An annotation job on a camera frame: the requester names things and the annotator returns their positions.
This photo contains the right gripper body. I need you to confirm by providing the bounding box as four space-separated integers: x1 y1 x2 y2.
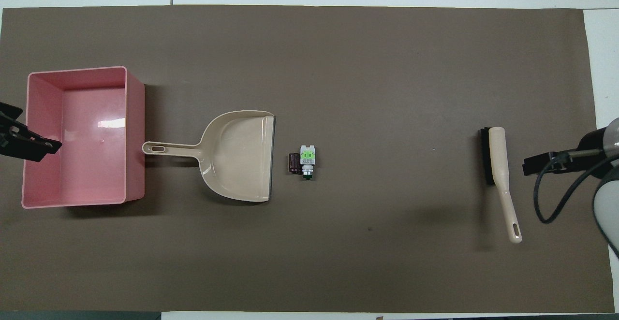
561 128 613 170

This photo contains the pink plastic bin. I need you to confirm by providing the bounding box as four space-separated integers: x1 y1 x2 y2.
21 66 146 209

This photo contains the beige brush with black bristles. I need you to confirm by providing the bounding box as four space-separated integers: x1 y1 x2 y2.
479 126 523 244

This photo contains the beige plastic dustpan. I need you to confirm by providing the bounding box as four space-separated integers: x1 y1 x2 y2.
142 110 275 203

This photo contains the black cable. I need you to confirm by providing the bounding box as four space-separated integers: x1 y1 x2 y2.
533 148 613 224

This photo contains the green and white push-button switch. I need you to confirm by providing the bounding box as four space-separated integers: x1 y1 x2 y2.
300 145 317 181

